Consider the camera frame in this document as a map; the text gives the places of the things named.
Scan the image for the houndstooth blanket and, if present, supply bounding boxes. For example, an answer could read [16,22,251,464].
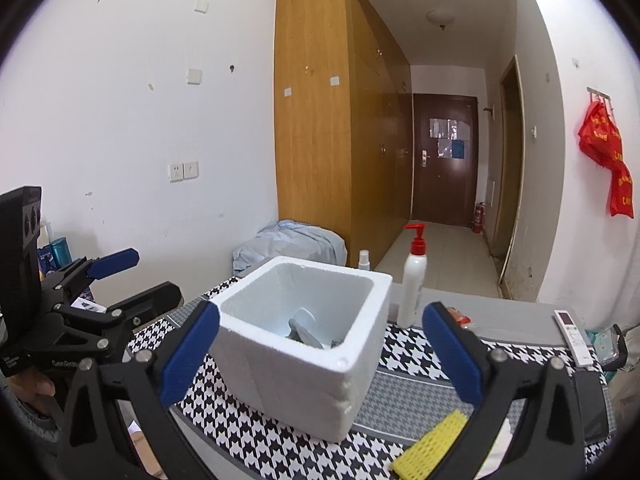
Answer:
[127,275,614,480]

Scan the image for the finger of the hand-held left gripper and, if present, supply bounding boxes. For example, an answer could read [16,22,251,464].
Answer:
[55,281,184,347]
[41,247,141,306]

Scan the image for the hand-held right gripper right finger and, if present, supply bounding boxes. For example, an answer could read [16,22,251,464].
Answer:
[421,301,588,480]

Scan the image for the wooden wardrobe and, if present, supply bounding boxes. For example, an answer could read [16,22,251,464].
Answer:
[273,0,414,271]

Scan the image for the round ceiling lamp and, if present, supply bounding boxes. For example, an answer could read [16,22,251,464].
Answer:
[426,8,456,29]

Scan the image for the white red-pump lotion bottle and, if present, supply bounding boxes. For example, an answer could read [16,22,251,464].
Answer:
[396,222,430,329]

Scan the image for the papers on door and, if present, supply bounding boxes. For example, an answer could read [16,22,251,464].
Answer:
[429,117,471,159]

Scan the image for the black smartphone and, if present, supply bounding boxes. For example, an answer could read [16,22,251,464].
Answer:
[572,372,611,444]

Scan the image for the yellow foam net sleeve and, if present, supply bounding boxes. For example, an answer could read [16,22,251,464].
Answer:
[391,409,471,480]

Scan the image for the dark brown door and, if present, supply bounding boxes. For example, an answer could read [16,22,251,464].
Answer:
[411,93,480,229]

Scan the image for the white foam box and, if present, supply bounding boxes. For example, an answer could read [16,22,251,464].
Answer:
[207,256,394,444]

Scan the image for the light blue cloth bundle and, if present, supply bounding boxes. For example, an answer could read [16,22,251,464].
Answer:
[231,219,349,277]

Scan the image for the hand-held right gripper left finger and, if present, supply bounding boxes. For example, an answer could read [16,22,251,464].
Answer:
[52,300,221,480]

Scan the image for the white remote control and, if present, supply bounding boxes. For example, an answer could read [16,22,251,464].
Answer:
[552,310,599,367]

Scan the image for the person's left hand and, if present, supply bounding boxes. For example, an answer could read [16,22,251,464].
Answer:
[7,367,57,402]

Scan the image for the person's left forearm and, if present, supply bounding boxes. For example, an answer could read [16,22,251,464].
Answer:
[0,392,67,467]

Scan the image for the black-handled clear bag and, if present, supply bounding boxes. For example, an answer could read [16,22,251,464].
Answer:
[585,324,627,372]

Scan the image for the teal bottle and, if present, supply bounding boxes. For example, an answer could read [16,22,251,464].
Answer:
[50,237,71,269]

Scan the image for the wooden side door frame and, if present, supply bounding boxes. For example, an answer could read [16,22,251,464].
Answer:
[490,55,526,262]

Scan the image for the red printed bag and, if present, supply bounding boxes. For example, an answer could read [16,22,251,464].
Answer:
[578,100,635,219]

